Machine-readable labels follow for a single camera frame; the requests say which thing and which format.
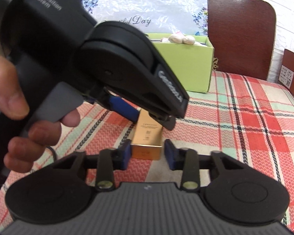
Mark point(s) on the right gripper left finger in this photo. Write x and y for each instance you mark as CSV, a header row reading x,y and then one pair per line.
x,y
110,160

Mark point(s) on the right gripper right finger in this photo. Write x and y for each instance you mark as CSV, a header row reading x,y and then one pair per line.
x,y
186,160

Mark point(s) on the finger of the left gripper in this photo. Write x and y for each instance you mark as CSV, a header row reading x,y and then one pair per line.
x,y
168,122
123,108

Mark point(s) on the small gold box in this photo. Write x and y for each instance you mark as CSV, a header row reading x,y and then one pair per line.
x,y
147,140

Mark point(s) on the white glove pink cuff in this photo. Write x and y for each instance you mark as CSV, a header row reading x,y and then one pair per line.
x,y
179,38

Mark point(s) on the person's left hand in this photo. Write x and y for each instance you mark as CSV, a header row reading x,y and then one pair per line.
x,y
22,152

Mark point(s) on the light green storage box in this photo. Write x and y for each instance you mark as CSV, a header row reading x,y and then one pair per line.
x,y
192,64

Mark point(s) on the plaid bed sheet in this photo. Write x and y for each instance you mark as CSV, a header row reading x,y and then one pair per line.
x,y
247,118

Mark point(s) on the floral Beautiful Day pillow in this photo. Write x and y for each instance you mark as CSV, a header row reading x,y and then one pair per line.
x,y
154,16

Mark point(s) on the brown wooden headboard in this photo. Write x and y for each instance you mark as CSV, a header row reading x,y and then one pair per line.
x,y
243,35

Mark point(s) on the brown cardboard box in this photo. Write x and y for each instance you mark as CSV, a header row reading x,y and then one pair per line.
x,y
286,75

